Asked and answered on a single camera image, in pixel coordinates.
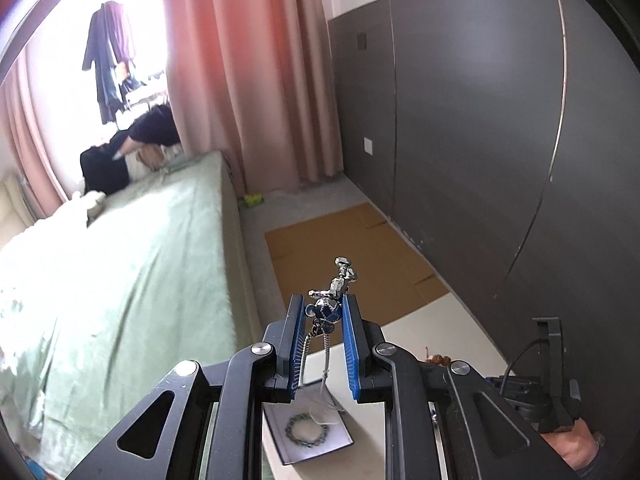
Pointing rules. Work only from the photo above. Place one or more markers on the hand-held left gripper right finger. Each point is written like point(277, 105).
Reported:
point(352, 350)

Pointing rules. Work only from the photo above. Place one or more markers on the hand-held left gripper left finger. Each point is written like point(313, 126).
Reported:
point(296, 340)

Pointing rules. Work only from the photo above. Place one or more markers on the white jewelry box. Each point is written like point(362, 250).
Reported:
point(306, 425)

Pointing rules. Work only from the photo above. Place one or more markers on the person's right hand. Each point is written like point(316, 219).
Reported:
point(575, 445)

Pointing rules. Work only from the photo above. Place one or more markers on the flat brown cardboard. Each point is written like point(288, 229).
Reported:
point(350, 265)

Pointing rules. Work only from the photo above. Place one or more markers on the reddish brown small object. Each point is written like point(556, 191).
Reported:
point(439, 359)

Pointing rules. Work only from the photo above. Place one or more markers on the small green object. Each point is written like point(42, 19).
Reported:
point(251, 200)

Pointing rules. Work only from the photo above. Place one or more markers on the bed with green blanket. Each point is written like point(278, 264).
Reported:
point(125, 280)

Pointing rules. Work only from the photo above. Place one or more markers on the dark grey wardrobe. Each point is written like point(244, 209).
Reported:
point(475, 150)

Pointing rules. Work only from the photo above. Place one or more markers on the white plush toy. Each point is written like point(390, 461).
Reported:
point(90, 203)

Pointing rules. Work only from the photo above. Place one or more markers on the pink curtain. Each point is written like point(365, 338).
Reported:
point(250, 70)

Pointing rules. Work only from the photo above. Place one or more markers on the beige headboard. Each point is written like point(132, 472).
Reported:
point(11, 205)

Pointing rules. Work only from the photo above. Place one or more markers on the hanging dark clothes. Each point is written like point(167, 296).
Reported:
point(107, 60)

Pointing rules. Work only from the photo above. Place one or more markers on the white wall socket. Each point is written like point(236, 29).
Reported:
point(368, 146)

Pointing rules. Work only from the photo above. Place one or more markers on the dark wall switch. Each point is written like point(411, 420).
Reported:
point(361, 40)

